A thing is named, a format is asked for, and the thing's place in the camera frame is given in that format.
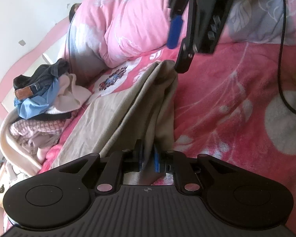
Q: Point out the light blue cloth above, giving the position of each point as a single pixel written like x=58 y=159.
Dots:
x=37 y=106

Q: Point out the white thin garment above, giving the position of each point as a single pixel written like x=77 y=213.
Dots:
x=17 y=171

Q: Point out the pink floral bedsheet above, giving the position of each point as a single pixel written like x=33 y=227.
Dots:
x=224 y=108

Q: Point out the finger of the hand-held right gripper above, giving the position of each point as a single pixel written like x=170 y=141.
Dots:
x=185 y=59
x=174 y=32

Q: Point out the cream nightstand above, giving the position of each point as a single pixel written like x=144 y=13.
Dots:
x=0 y=185

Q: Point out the pink and white headboard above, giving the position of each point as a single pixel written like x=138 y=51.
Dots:
x=27 y=51

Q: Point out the cream knit sweater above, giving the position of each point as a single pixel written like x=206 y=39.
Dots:
x=69 y=93

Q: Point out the blue jeans with leather patch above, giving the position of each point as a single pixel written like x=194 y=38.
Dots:
x=32 y=90

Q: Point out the pink flower-print quilt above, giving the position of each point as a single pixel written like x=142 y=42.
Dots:
x=138 y=17

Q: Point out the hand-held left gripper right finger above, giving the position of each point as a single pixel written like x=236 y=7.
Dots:
x=156 y=161

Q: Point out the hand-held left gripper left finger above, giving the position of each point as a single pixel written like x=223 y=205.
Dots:
x=140 y=160

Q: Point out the dark grey garment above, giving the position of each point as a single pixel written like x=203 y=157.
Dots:
x=46 y=71

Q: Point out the beige cargo pants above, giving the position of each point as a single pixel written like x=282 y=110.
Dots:
x=128 y=118

